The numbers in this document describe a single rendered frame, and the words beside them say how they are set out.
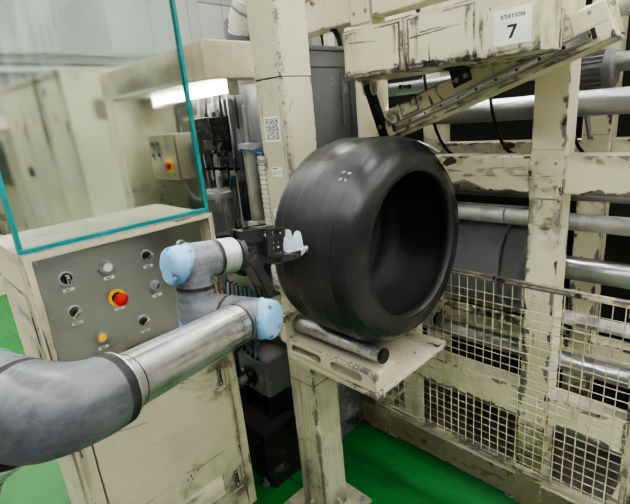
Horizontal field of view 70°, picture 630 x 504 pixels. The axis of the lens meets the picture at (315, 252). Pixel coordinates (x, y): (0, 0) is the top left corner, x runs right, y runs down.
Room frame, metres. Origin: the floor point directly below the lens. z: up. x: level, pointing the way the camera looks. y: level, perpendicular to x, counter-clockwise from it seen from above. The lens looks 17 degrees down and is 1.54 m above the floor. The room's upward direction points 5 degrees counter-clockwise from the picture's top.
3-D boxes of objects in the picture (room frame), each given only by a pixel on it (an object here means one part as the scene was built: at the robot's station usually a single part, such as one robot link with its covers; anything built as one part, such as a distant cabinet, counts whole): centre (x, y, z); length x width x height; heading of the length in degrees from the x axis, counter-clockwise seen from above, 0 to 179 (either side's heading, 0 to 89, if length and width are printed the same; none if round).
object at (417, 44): (1.42, -0.44, 1.71); 0.61 x 0.25 x 0.15; 43
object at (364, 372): (1.21, -0.04, 0.84); 0.36 x 0.09 x 0.06; 43
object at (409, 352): (1.31, -0.14, 0.80); 0.37 x 0.36 x 0.02; 133
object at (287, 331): (1.44, -0.02, 0.90); 0.40 x 0.03 x 0.10; 133
